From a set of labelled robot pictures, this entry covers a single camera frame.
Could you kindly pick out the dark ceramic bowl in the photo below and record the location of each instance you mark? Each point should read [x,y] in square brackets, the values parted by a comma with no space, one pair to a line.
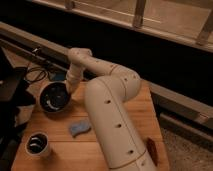
[54,97]

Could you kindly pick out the black equipment on left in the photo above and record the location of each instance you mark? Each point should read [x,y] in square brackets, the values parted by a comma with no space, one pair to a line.
[13,93]

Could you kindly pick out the white cup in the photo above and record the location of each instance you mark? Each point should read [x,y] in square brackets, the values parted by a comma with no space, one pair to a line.
[38,145]

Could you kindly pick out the wooden cutting board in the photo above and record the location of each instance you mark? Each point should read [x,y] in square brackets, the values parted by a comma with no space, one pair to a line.
[83,152]

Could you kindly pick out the blue sponge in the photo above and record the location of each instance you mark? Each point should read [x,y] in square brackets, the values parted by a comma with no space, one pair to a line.
[79,127]

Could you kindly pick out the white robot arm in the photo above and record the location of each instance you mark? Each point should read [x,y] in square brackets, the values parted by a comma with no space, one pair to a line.
[105,95]

